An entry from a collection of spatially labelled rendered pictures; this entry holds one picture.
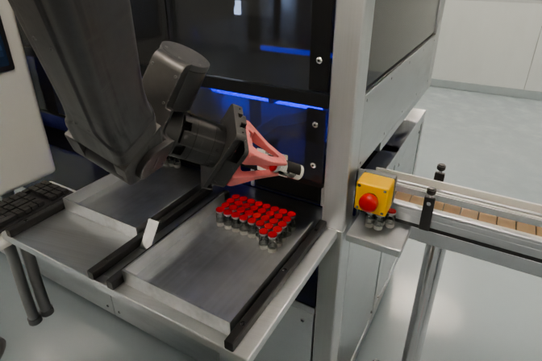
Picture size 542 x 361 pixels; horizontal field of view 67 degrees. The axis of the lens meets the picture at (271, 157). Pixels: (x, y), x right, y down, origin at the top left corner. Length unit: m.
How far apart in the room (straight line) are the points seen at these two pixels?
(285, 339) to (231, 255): 0.50
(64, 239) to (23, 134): 0.51
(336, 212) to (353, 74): 0.33
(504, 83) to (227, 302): 4.99
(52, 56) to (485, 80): 5.38
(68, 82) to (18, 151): 1.20
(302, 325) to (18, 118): 1.06
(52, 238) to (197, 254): 0.35
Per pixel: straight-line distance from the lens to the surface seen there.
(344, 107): 0.86
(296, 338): 1.32
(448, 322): 2.12
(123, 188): 1.23
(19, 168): 1.52
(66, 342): 2.09
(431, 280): 1.20
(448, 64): 5.53
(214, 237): 0.98
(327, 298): 1.15
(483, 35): 5.44
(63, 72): 0.29
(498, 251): 1.06
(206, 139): 0.49
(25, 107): 1.48
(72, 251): 1.03
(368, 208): 0.90
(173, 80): 0.44
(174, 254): 0.95
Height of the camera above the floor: 1.47
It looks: 26 degrees down
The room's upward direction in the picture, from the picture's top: straight up
